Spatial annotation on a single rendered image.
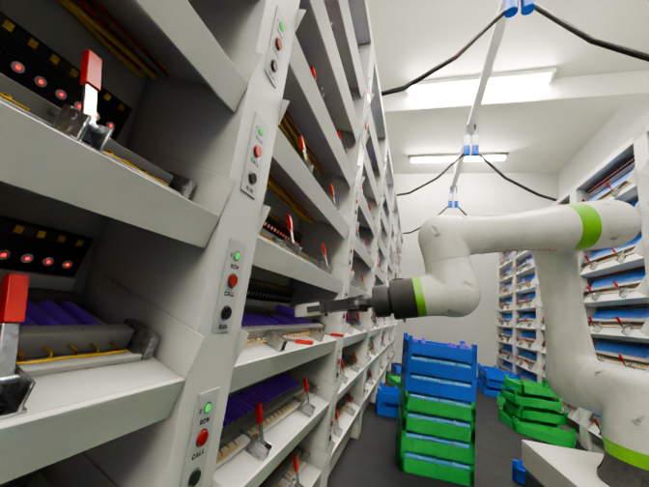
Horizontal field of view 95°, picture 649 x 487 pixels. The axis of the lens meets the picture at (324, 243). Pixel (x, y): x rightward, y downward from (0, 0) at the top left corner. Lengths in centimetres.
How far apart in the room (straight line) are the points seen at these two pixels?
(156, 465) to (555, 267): 101
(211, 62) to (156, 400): 38
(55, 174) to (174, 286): 19
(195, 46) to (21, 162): 22
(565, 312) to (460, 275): 45
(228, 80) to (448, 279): 55
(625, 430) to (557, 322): 27
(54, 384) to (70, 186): 16
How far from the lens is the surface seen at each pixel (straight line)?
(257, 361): 54
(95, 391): 34
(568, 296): 109
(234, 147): 44
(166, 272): 43
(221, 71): 45
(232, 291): 43
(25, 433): 31
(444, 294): 69
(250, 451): 69
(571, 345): 109
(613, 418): 100
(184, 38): 41
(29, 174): 29
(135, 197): 32
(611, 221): 95
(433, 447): 161
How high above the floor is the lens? 64
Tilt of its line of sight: 12 degrees up
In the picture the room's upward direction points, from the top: 8 degrees clockwise
